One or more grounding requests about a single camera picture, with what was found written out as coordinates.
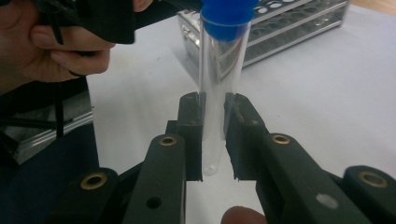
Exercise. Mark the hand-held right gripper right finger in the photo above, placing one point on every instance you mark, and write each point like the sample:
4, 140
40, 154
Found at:
249, 146

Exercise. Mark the blue-capped glass test tube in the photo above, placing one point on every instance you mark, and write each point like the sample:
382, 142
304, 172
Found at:
214, 77

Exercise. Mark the metal test tube rack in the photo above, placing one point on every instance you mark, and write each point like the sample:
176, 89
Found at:
280, 28

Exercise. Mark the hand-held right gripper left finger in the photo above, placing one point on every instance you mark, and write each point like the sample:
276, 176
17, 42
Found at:
190, 140

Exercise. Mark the aluminium floor rail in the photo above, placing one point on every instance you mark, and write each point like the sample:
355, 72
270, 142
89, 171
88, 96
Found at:
53, 130

